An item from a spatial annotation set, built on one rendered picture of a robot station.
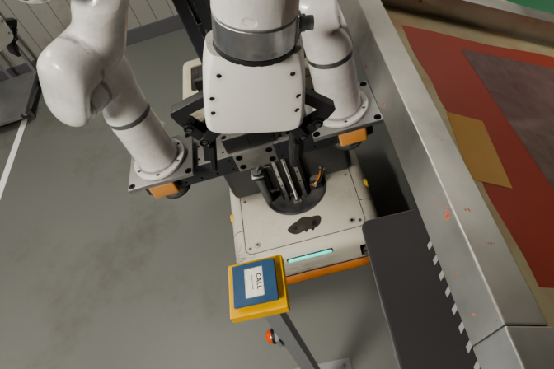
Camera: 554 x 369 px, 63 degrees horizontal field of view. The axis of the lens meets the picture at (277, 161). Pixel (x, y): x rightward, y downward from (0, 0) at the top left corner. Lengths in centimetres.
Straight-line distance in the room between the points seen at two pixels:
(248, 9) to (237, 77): 8
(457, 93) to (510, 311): 32
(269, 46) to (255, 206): 166
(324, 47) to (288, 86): 46
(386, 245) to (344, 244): 82
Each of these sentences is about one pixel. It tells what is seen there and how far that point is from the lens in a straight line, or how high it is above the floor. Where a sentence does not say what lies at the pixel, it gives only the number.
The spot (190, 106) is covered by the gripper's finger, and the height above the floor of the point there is 158.
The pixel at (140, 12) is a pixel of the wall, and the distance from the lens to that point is 392.
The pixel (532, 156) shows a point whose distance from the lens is 59.
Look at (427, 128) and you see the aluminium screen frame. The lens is 45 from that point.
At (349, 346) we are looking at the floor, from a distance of 197.
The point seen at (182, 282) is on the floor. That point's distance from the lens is 230.
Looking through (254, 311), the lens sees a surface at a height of 95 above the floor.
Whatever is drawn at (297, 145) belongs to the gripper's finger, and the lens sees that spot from 50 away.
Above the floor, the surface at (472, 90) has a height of 143.
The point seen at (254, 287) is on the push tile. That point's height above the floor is 97.
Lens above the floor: 186
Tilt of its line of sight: 47 degrees down
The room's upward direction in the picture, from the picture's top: 21 degrees counter-clockwise
